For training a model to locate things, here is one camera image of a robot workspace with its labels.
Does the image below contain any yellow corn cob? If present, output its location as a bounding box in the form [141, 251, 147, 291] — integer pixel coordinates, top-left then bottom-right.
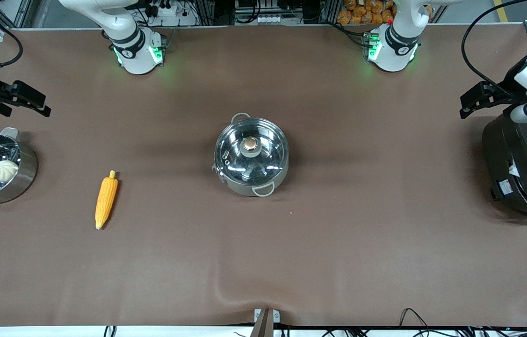
[94, 170, 119, 230]

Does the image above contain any stainless steel steamer pot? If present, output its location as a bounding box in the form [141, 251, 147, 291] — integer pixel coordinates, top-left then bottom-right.
[0, 127, 38, 211]

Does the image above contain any steel pot with glass lid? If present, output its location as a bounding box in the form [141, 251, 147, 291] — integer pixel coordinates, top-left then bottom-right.
[211, 112, 290, 198]

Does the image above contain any black rice cooker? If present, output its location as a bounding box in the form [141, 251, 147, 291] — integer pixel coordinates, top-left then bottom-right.
[482, 105, 527, 221]

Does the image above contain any white steamed bun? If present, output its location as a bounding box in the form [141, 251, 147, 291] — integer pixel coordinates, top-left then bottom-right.
[0, 160, 20, 183]

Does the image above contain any white power strip with plugs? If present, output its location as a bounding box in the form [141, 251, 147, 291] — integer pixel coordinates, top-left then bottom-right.
[150, 1, 178, 17]

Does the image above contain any brown table cloth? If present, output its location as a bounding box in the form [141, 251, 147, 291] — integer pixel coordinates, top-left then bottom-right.
[0, 23, 527, 328]

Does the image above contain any black cable bundle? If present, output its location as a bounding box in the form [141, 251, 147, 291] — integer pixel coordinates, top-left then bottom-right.
[460, 323, 527, 337]

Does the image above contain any black looped cable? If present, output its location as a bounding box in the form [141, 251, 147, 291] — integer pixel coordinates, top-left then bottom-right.
[399, 308, 433, 331]

